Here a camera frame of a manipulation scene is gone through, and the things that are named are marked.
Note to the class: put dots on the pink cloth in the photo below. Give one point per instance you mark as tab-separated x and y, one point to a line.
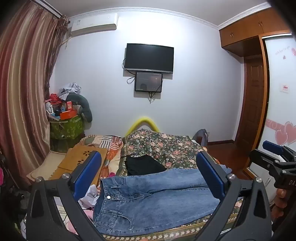
77	222

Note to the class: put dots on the grey white clothes pile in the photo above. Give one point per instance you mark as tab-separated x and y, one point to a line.
70	89

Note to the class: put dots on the red cloth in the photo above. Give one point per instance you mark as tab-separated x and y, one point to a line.
55	98

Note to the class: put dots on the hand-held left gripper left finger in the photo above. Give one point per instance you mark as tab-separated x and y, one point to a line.
89	170

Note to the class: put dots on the blue jeans pants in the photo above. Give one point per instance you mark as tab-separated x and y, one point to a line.
157	199

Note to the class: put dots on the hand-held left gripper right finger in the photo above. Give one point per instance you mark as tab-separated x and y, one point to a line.
211	172

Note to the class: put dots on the striped patchwork blanket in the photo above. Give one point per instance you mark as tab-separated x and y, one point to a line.
111	150

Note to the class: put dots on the orange box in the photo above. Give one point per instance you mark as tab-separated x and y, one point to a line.
68	114

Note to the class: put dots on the wooden lap desk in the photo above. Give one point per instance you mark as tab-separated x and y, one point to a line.
74	160

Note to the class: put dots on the floral blanket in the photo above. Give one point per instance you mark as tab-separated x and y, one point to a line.
166	146

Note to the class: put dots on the green patterned storage box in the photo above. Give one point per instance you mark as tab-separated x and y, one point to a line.
67	128

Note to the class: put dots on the yellow foam bar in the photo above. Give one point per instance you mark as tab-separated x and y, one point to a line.
144	120

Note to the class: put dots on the white crumpled cloth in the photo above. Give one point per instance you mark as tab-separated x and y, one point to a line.
91	197

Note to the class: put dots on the wooden wardrobe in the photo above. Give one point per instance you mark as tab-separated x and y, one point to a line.
281	97

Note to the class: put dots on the striped brown curtain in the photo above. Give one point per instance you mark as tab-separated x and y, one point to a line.
23	81

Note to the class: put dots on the small black monitor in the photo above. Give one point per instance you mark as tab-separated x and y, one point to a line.
148	81

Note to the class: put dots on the grey curved pillow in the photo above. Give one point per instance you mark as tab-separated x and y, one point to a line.
84	104

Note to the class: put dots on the white air conditioner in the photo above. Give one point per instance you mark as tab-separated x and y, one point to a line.
93	24

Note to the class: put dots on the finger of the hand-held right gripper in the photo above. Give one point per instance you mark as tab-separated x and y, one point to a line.
263	157
272	146

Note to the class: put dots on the brown wooden door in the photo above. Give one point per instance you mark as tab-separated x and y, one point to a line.
251	99

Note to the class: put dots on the dark backpack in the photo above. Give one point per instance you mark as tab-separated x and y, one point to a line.
201	136

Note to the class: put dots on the person's right hand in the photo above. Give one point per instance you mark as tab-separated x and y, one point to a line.
283	201

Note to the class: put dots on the wall-mounted black television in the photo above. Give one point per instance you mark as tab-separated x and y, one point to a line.
149	58

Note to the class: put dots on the wooden overhead cabinet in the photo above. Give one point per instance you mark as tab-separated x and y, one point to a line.
245	32

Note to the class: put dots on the black folded cloth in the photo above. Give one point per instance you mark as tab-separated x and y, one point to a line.
144	165

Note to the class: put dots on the small red box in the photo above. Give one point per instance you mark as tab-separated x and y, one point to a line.
69	106

